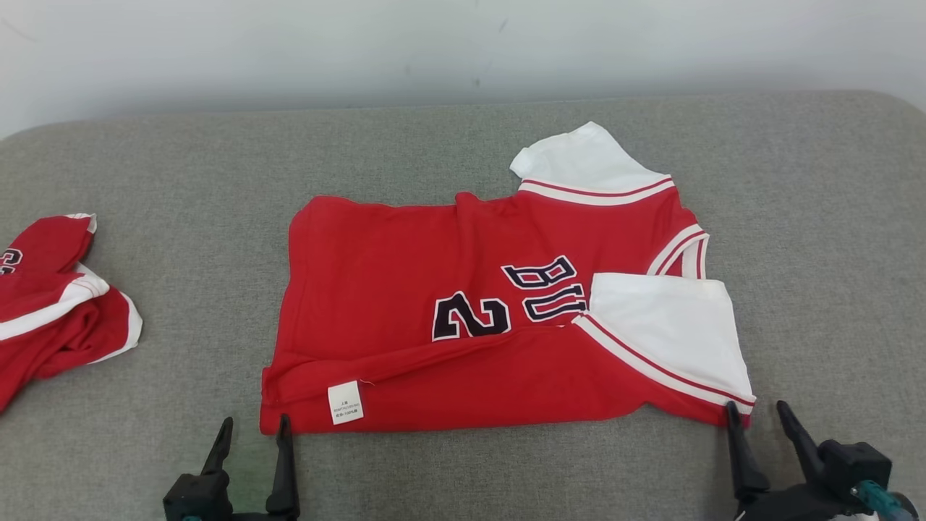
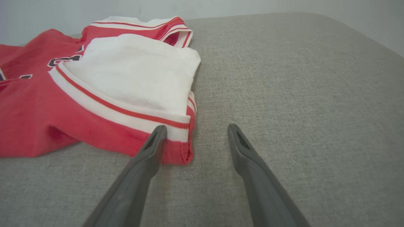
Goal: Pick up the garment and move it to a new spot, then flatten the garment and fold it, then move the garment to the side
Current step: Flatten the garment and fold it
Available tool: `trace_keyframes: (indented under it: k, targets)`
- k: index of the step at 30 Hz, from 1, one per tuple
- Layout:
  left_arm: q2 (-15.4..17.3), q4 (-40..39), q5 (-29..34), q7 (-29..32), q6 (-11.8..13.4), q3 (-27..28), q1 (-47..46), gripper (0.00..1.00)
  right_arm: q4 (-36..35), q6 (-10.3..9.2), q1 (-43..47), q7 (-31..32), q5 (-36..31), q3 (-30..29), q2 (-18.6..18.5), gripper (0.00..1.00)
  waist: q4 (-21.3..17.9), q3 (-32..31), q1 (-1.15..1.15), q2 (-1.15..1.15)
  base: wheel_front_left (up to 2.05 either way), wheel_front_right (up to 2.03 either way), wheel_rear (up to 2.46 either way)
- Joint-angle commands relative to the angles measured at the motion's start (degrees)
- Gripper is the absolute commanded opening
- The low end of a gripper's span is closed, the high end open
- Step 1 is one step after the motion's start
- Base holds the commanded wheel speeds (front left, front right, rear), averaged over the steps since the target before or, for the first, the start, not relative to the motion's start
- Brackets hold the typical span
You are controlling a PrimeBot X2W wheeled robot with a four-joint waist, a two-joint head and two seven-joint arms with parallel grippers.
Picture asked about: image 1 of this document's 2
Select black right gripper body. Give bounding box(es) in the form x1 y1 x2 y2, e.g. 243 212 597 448
734 483 870 521

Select red basketball jersey white sleeves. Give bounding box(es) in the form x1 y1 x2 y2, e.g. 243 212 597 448
259 121 757 436

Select grey fabric sofa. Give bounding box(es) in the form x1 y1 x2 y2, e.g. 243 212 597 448
0 90 926 521

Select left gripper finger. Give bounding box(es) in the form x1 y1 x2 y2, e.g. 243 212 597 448
201 417 234 478
265 413 301 519

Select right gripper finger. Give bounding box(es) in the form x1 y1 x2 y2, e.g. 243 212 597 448
725 402 770 504
776 400 825 481

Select right cable teal connector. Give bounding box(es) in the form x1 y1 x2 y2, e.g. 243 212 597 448
850 480 916 521

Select red shorts white side stripe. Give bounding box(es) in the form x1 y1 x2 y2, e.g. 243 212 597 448
0 213 144 412

